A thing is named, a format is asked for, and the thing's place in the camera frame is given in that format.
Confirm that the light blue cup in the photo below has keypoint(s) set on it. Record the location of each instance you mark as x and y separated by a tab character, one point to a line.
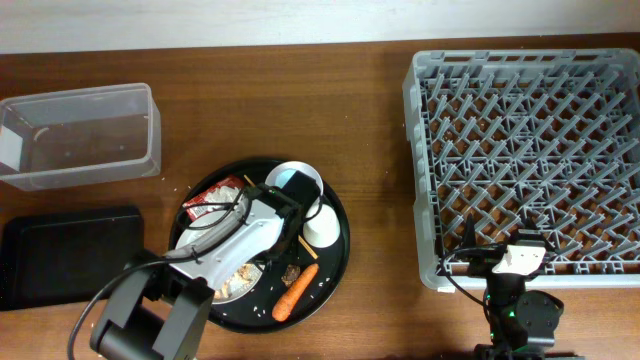
284	177

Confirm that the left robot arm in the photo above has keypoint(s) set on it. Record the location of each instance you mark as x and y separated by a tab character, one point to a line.
157	308

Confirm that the white cup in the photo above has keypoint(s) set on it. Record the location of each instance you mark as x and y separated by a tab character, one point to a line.
323	228

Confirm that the grey dishwasher rack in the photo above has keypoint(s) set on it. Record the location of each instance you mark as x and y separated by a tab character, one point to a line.
506	135

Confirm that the clear plastic bin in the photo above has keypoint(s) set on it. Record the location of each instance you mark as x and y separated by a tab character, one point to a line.
80	137

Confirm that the red snack wrapper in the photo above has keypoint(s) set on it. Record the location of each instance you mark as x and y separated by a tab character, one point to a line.
196	207

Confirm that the white plate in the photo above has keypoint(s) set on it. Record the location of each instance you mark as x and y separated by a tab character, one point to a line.
189	236

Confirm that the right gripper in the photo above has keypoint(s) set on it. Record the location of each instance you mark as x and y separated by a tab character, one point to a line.
484	260

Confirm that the black rectangular tray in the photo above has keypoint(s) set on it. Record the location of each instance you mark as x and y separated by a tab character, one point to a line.
64	258

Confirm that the small white bowl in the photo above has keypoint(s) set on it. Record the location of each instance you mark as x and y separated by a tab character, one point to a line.
296	179

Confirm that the round black serving tray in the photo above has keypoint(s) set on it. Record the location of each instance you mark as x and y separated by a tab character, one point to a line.
251	313

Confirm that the white tissue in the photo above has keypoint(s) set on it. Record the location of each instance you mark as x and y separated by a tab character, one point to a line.
222	196

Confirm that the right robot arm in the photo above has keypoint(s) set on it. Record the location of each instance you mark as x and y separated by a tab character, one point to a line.
522	322

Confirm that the orange carrot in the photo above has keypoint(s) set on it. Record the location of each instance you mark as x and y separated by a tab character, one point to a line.
286	303

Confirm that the wooden chopstick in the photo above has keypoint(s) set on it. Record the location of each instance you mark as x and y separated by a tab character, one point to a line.
300	239

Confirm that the rice and food scraps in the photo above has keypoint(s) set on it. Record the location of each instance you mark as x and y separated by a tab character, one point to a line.
242	281

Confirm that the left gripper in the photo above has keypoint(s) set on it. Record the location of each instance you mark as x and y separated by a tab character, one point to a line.
290	248

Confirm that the brown food chunk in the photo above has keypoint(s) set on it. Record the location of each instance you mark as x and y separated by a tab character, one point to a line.
290	275

